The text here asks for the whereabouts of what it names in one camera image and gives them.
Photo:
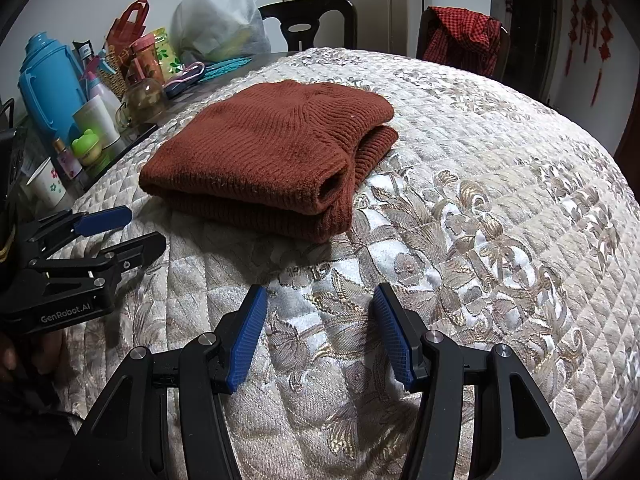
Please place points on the black chair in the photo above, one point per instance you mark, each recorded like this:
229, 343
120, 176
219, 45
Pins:
340, 20

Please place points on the white cylindrical container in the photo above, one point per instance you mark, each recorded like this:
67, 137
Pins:
95, 120

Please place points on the green frog bottle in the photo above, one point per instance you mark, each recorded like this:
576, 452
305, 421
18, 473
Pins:
89, 147

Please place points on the woven basket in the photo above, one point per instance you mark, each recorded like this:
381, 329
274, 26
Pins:
117, 77

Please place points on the red gift bag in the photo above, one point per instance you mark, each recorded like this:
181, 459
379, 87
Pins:
125, 30

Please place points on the pink trimmed pouch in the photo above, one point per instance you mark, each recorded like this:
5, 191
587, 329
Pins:
182, 80

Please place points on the dark chair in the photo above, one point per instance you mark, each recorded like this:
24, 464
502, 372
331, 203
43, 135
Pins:
505, 50

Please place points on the long red knot wall ornament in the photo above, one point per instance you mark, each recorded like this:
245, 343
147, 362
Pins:
604, 35

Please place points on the cream quilted blanket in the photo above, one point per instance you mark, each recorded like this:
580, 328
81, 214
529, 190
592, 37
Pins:
475, 210

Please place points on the blue thermos jug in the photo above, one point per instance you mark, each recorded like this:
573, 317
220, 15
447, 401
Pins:
47, 90

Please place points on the glass jar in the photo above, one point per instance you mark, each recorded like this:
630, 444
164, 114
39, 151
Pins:
145, 102

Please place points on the teal mesh mat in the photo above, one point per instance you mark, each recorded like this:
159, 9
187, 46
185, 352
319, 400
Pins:
225, 67

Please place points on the white plastic bag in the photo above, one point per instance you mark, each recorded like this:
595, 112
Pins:
220, 15

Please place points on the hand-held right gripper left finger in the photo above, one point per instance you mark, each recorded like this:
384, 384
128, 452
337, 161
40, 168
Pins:
247, 340

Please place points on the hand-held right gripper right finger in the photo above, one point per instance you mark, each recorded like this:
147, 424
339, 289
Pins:
392, 335

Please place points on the green floral packet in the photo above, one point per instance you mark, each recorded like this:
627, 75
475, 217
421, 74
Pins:
172, 60

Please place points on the flowered paper cup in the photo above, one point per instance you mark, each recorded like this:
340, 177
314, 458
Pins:
47, 182

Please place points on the small pink bottle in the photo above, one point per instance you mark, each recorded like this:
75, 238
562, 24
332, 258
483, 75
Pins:
67, 162

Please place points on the white spray bottle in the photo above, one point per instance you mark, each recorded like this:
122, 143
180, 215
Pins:
102, 90

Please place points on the rust red knitted sweater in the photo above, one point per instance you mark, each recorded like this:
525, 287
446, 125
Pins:
260, 150

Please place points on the dark glass door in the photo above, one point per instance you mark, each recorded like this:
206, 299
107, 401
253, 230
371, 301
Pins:
530, 20

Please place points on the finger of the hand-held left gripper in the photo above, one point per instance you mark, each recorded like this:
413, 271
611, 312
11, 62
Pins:
135, 252
102, 221

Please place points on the person's left hand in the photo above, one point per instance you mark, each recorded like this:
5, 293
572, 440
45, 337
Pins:
30, 355

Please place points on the pink lidded tumbler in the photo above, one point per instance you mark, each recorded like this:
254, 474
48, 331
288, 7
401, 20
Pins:
147, 57

